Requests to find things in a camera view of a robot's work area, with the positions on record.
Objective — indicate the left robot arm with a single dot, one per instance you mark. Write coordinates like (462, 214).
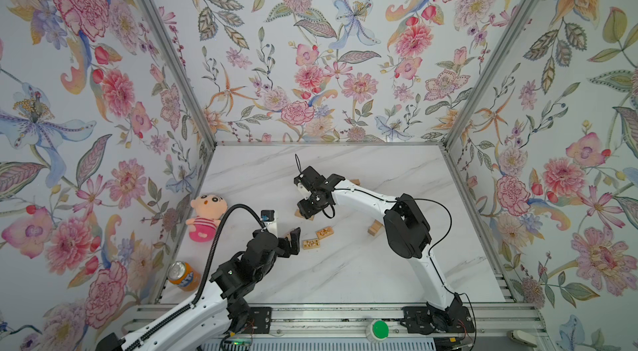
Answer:
(221, 309)

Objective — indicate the orange drink can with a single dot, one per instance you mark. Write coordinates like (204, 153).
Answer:
(184, 276)

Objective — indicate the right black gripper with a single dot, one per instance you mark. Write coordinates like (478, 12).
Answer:
(304, 209)

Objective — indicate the printed wood block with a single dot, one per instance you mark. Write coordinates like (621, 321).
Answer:
(311, 244)
(324, 233)

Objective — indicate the wood arch block left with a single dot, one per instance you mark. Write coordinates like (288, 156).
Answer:
(375, 228)

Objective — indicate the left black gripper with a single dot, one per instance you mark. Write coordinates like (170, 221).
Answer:
(295, 249)

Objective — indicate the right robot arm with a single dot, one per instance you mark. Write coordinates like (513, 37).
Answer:
(408, 235)

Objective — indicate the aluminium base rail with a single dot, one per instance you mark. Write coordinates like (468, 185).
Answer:
(351, 320)

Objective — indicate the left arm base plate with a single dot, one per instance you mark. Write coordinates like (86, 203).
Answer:
(250, 320)

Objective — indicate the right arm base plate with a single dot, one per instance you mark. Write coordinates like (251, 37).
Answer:
(425, 319)

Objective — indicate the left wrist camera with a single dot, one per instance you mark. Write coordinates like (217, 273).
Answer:
(269, 219)

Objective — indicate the pink plush doll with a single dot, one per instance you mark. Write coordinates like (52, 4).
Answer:
(208, 212)

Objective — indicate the printed wood block upper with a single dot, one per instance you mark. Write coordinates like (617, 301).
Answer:
(324, 233)

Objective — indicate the printed wood block lower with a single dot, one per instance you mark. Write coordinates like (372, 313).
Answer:
(311, 244)

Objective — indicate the green round button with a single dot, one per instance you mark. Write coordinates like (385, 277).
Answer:
(377, 331)

